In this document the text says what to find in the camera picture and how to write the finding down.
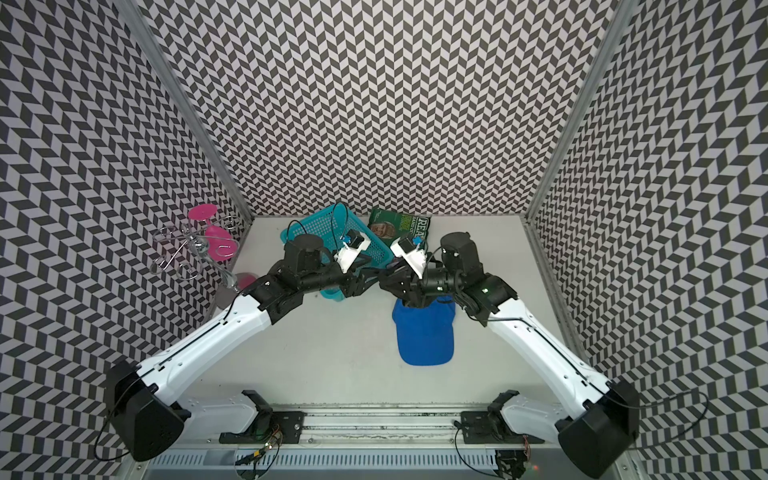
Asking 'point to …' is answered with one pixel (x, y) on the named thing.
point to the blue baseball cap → (426, 334)
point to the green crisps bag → (393, 226)
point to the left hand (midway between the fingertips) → (372, 268)
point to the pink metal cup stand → (198, 243)
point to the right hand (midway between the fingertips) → (384, 291)
